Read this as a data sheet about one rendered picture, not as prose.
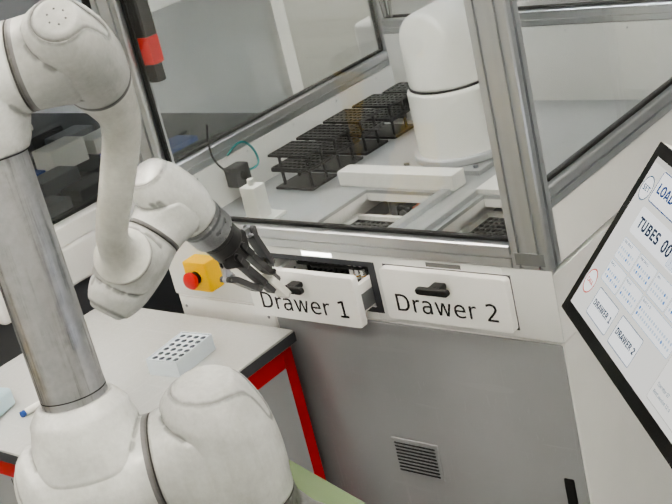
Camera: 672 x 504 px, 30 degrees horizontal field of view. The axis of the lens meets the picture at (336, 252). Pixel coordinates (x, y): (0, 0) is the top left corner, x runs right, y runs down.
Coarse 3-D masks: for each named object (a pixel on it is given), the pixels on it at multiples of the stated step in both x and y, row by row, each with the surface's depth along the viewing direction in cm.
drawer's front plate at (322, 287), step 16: (288, 272) 254; (304, 272) 251; (320, 272) 250; (304, 288) 253; (320, 288) 250; (336, 288) 247; (352, 288) 244; (256, 304) 264; (304, 304) 255; (320, 304) 252; (336, 304) 249; (352, 304) 246; (304, 320) 257; (320, 320) 254; (336, 320) 251; (352, 320) 248
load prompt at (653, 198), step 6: (666, 174) 190; (660, 180) 191; (666, 180) 189; (660, 186) 190; (666, 186) 188; (654, 192) 191; (660, 192) 189; (666, 192) 187; (648, 198) 192; (654, 198) 190; (660, 198) 188; (666, 198) 186; (654, 204) 189; (660, 204) 187; (666, 204) 186; (660, 210) 187; (666, 210) 185; (666, 216) 184
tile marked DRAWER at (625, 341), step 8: (624, 320) 183; (616, 328) 184; (624, 328) 182; (632, 328) 180; (616, 336) 183; (624, 336) 181; (632, 336) 179; (640, 336) 177; (616, 344) 182; (624, 344) 180; (632, 344) 178; (640, 344) 176; (616, 352) 181; (624, 352) 179; (632, 352) 177; (624, 360) 178
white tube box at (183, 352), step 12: (180, 336) 270; (192, 336) 268; (204, 336) 267; (168, 348) 266; (180, 348) 264; (192, 348) 262; (204, 348) 265; (156, 360) 260; (168, 360) 259; (180, 360) 258; (192, 360) 261; (156, 372) 262; (168, 372) 260; (180, 372) 258
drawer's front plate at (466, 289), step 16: (384, 272) 244; (400, 272) 242; (416, 272) 239; (432, 272) 237; (448, 272) 235; (464, 272) 234; (384, 288) 246; (400, 288) 244; (448, 288) 236; (464, 288) 233; (480, 288) 231; (496, 288) 229; (400, 304) 246; (416, 304) 243; (432, 304) 240; (464, 304) 235; (480, 304) 233; (496, 304) 230; (512, 304) 229; (416, 320) 245; (432, 320) 242; (448, 320) 239; (464, 320) 237; (480, 320) 234; (512, 320) 230
